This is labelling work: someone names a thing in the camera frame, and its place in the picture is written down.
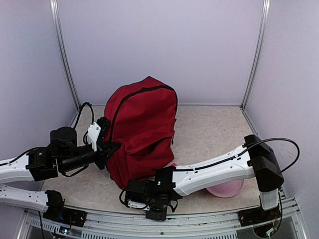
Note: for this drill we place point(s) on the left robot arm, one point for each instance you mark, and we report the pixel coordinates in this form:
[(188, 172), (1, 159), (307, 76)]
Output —
[(61, 157)]

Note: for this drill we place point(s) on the front metal rail frame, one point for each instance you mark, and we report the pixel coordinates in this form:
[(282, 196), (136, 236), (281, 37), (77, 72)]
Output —
[(108, 225)]

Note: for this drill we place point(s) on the left metal corner post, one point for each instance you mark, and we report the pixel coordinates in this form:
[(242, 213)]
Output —
[(63, 53)]

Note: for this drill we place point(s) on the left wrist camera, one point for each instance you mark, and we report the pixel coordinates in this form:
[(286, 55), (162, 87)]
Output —
[(96, 132)]

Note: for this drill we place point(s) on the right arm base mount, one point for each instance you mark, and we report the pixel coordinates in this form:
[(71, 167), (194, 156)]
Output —
[(257, 215)]

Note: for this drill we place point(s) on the red student backpack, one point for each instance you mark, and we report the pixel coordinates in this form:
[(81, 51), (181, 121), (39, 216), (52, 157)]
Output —
[(142, 117)]

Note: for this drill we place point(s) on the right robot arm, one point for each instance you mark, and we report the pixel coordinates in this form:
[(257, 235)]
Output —
[(254, 159)]

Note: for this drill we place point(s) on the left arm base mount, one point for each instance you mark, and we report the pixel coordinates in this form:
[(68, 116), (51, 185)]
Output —
[(57, 211)]

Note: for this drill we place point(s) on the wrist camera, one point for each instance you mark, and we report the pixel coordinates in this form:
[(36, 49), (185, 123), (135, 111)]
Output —
[(134, 198), (96, 132)]

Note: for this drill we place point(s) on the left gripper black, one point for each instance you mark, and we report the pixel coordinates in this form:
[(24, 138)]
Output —
[(104, 152)]

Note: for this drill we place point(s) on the right metal corner post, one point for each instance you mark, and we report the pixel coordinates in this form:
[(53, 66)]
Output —
[(257, 53)]

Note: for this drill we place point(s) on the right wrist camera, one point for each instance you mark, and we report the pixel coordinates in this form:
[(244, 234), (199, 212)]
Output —
[(134, 198)]

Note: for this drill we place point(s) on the pink round plate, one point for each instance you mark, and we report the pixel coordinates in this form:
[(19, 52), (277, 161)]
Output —
[(226, 190)]

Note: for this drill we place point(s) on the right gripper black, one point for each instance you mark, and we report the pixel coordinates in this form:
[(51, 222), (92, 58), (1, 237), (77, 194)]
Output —
[(158, 216)]

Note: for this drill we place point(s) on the metal corner post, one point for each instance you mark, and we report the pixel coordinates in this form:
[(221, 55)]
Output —
[(257, 53), (63, 53)]

